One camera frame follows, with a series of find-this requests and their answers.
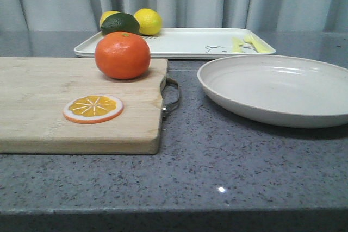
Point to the orange mandarin fruit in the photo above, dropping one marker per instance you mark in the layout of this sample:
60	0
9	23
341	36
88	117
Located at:
122	55

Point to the beige round plate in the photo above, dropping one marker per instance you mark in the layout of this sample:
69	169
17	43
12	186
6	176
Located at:
278	90

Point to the white rectangular bear tray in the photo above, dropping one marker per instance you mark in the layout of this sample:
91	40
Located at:
199	43

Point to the orange slice piece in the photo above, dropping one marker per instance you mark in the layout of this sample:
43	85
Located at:
96	108

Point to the yellow plastic knife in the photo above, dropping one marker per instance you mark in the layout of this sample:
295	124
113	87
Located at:
237	45

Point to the yellow lemon right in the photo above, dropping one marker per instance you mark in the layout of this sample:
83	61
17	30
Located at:
150	21

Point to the yellow lemon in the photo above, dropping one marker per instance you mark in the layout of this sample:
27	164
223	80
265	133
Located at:
150	21
105	16

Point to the green lime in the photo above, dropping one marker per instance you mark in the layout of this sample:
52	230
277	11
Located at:
120	22

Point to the yellow plastic fork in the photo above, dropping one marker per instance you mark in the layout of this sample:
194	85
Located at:
259	47

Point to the yellow lemon left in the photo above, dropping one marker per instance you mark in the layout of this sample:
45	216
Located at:
105	16

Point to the wooden cutting board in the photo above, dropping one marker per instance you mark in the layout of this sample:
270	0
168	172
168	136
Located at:
35	90

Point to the metal cutting board handle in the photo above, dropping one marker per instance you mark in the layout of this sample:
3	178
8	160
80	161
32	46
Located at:
172	105

